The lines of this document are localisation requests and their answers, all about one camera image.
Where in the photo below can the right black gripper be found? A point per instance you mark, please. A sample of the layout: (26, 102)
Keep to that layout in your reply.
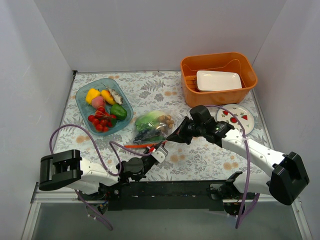
(186, 130)

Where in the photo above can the brown fake nuts cluster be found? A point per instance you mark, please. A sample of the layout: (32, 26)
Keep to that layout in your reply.
(165, 123)

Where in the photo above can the clear zip top bag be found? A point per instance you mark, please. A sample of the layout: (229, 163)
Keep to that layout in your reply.
(143, 145)

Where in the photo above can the dark fake blueberries bunch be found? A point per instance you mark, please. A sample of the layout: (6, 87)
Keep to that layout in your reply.
(148, 136)

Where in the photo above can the green fake lettuce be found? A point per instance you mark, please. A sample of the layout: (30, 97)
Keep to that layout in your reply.
(148, 119)

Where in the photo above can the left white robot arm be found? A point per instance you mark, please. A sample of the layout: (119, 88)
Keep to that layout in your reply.
(68, 169)

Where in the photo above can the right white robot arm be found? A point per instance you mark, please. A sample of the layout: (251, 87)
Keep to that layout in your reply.
(284, 178)

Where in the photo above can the red fake cherries bunch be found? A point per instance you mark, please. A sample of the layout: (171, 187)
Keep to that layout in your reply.
(101, 120)

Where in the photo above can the green fake bell pepper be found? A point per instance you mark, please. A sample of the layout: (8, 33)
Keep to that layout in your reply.
(119, 112)

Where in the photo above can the grey fake oyster shell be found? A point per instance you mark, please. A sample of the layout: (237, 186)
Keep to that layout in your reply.
(116, 96)

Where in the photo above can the pink fake peach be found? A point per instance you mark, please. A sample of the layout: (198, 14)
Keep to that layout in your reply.
(97, 102)

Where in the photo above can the yellow orange fake fruit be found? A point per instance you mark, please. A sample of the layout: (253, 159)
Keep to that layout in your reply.
(108, 97)

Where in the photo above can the yellow fake pepper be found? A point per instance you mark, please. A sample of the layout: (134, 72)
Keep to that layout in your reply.
(91, 94)

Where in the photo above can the white rectangular plate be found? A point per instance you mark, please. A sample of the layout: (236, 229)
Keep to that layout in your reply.
(214, 81)

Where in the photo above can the orange plastic basket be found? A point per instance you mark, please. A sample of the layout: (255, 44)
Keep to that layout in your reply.
(228, 62)

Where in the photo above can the round strawberry pattern plate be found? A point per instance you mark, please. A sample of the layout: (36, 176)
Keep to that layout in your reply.
(235, 114)

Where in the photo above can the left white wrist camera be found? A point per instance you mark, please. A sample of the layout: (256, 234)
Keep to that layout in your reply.
(160, 154)

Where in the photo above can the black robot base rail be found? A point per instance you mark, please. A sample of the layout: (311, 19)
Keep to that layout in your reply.
(166, 195)

